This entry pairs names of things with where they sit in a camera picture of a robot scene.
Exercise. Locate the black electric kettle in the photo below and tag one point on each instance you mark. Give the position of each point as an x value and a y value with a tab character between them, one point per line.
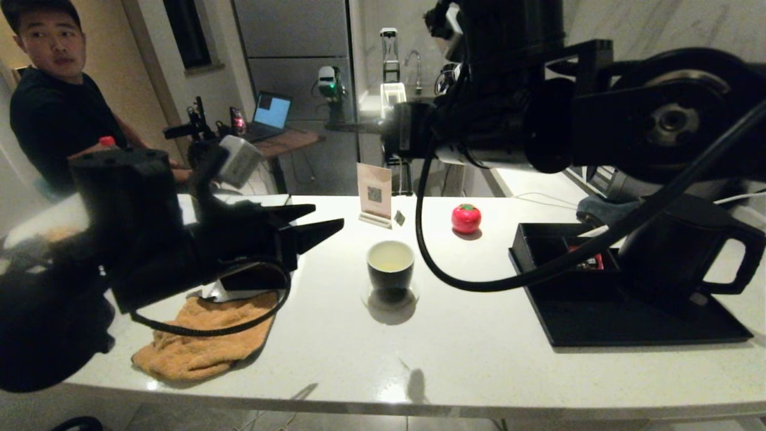
676	251

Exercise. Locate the phone with red screen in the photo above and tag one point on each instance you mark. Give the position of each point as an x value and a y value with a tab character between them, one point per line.
238	121

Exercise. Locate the dark grey cloth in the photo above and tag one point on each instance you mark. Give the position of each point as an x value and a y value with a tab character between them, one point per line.
604	209

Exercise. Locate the black teleoperation rig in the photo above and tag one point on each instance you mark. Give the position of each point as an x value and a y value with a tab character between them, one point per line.
200	129

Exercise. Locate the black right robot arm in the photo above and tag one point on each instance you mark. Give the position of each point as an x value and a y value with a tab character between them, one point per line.
628	120

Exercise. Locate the red tomato toy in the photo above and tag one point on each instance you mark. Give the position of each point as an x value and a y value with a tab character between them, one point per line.
467	218

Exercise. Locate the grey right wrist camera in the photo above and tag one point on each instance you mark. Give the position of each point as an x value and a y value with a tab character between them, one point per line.
455	18

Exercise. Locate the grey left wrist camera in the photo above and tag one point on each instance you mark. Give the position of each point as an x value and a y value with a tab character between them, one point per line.
240	160

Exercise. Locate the white kitchen cabinet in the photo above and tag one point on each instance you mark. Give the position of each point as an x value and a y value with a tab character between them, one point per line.
479	182

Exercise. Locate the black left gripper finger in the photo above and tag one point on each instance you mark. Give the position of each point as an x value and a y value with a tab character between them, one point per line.
287	214
314	234

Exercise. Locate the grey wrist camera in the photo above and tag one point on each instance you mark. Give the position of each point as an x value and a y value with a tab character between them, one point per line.
240	160
455	18

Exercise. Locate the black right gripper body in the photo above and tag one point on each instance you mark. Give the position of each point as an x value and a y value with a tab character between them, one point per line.
437	126

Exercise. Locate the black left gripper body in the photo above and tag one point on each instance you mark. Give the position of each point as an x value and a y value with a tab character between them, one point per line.
239	239

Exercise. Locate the orange fluffy towel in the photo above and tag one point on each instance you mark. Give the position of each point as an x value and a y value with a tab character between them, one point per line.
197	353

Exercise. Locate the brown wooden desk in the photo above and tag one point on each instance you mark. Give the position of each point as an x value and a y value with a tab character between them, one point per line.
284	143

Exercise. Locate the dark window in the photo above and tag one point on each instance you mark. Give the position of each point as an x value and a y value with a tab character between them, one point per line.
188	32

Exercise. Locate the red coffee sachet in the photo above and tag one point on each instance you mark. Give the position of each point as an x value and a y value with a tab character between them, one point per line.
595	260

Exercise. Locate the tall clear blender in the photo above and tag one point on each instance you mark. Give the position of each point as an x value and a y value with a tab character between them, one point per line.
389	51

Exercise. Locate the grey device green light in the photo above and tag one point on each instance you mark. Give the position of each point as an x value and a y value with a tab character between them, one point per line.
328	82

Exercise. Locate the black white camera device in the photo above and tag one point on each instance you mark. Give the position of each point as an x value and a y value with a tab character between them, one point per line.
449	81

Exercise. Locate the white stick sachet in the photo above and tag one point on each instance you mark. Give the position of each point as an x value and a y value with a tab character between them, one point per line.
595	231

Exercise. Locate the beige QR code sign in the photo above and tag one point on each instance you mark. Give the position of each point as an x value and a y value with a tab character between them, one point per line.
374	191

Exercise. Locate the large black tray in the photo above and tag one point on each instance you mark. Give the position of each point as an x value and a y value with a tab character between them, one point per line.
628	323

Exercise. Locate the open black laptop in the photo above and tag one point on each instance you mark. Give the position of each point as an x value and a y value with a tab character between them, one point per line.
273	111

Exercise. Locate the black compartment box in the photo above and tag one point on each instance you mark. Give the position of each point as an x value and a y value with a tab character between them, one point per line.
538	245

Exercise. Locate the man in black shirt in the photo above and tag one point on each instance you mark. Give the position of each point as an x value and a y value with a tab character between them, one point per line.
54	120

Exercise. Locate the clear water bottle red cap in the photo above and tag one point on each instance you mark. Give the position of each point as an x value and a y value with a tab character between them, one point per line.
108	142

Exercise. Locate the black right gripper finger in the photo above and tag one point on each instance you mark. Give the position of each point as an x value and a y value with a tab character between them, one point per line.
391	131

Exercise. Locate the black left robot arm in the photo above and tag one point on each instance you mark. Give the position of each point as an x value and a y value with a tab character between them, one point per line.
131	227

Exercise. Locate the grey refrigerator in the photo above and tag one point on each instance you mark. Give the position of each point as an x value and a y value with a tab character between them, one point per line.
293	35

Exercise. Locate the black mug white inside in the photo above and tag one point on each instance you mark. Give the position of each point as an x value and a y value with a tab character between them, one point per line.
390	280

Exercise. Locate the chrome sink faucet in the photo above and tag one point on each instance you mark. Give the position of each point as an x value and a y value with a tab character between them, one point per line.
415	63

